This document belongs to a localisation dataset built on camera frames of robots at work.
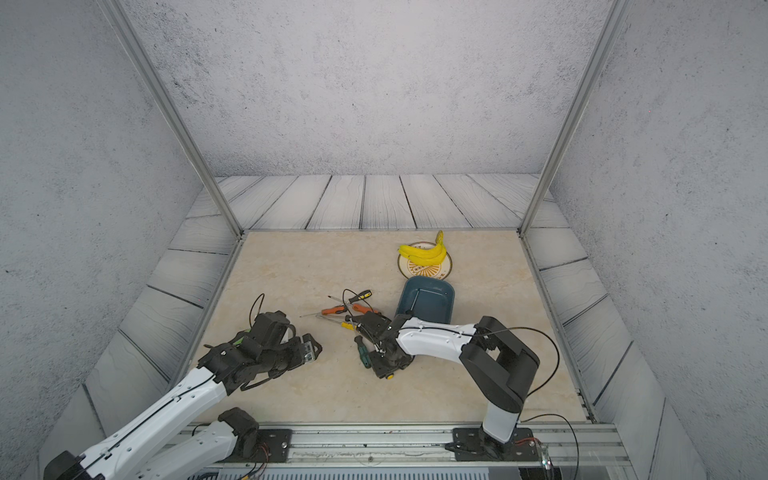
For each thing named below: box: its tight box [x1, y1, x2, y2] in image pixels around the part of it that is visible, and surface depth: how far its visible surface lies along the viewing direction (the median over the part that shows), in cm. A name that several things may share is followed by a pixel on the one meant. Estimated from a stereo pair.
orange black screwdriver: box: [352, 303, 379, 314], surface depth 100 cm
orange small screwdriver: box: [299, 305, 347, 318], surface depth 98 cm
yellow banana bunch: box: [398, 230, 447, 266], surface depth 109 cm
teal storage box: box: [396, 276, 455, 324], surface depth 101 cm
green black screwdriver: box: [354, 335, 372, 369], surface depth 88 cm
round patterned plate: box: [398, 241, 453, 280], surface depth 110 cm
